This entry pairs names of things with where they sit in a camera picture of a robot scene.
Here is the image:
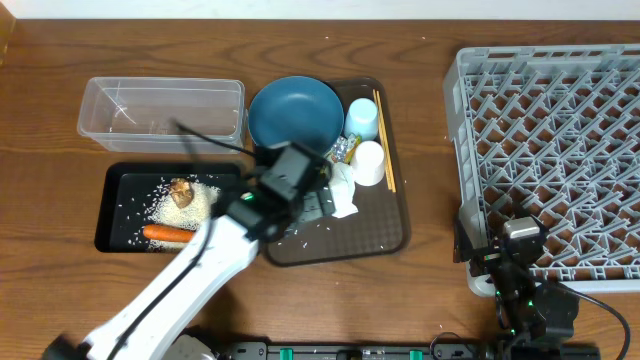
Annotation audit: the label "pink cup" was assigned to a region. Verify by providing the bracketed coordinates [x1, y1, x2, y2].
[350, 141, 385, 186]

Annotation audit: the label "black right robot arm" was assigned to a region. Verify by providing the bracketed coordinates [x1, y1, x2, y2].
[454, 207, 579, 359]

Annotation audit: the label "spilled rice grains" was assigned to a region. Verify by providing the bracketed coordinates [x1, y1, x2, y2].
[148, 181, 220, 253]

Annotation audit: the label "grey dishwasher rack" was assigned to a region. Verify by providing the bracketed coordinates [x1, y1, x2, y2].
[443, 44, 639, 293]

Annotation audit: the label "brown food scrap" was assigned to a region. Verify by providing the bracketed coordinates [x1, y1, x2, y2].
[169, 178, 194, 209]

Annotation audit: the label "clear plastic bin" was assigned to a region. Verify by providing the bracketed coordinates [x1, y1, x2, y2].
[77, 77, 246, 154]

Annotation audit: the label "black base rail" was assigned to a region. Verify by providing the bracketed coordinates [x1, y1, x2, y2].
[164, 335, 601, 360]

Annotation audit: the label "brown serving tray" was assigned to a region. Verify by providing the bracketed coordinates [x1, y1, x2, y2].
[265, 77, 411, 267]

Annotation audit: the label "white crumpled napkin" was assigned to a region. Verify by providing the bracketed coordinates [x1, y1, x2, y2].
[329, 163, 358, 218]

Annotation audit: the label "black plastic tray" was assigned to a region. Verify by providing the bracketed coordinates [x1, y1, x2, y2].
[94, 162, 240, 253]

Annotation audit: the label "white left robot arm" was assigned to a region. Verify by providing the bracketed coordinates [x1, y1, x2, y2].
[42, 143, 332, 359]

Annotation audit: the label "dark blue bowl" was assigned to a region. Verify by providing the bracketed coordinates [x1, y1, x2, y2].
[248, 76, 345, 155]

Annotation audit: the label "orange carrot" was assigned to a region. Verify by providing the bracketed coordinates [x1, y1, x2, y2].
[143, 224, 194, 243]

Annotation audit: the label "foil snack wrapper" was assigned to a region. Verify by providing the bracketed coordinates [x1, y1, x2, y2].
[329, 134, 362, 164]

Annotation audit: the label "light blue cup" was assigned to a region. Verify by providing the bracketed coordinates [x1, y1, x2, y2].
[344, 98, 378, 141]

